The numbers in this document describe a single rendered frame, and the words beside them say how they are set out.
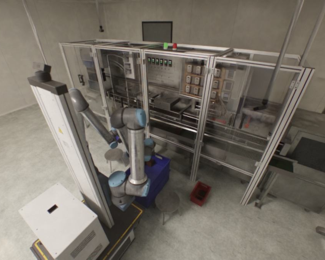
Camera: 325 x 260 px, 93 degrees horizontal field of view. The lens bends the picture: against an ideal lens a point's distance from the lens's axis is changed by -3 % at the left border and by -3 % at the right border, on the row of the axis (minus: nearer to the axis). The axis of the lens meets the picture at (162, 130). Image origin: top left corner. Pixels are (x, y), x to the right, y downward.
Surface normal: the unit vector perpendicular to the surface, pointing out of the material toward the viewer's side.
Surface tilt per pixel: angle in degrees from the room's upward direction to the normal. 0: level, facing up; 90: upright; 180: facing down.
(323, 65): 90
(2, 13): 90
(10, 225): 0
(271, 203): 0
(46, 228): 0
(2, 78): 90
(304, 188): 90
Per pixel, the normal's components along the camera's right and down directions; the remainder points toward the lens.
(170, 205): 0.00, -0.83
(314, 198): -0.55, 0.47
